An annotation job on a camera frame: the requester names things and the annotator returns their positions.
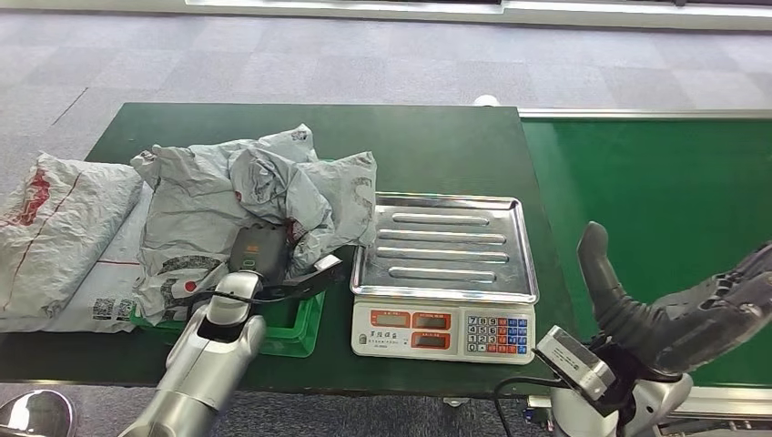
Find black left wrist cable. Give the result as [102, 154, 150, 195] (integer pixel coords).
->
[185, 288, 304, 307]

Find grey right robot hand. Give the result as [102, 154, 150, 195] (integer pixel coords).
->
[575, 220, 772, 379]

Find grey parcel bag with white string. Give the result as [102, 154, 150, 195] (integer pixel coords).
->
[135, 147, 339, 328]

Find pale grey parcel bag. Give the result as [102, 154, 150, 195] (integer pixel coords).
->
[130, 123, 319, 209]

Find steel scale tray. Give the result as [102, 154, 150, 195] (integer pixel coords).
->
[350, 191, 541, 305]

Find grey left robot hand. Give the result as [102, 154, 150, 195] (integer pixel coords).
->
[227, 223, 290, 285]

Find flat white parcel with QR code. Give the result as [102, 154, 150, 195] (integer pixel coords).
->
[42, 182, 156, 335]

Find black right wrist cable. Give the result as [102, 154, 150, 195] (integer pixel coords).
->
[493, 376, 573, 437]

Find shiny chrome dome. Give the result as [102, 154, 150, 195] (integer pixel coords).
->
[0, 389, 77, 437]

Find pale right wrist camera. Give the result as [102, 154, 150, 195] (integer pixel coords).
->
[533, 324, 618, 404]

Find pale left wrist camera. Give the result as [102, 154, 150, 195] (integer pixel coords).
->
[285, 253, 349, 303]

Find white parcel with red print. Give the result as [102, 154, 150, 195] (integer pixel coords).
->
[0, 152, 145, 320]

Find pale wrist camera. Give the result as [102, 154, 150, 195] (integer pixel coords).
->
[533, 324, 618, 404]
[285, 253, 349, 303]

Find green plastic crate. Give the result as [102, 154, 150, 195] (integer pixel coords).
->
[129, 289, 328, 359]

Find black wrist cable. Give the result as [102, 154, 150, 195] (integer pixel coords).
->
[185, 288, 304, 307]
[493, 376, 573, 437]

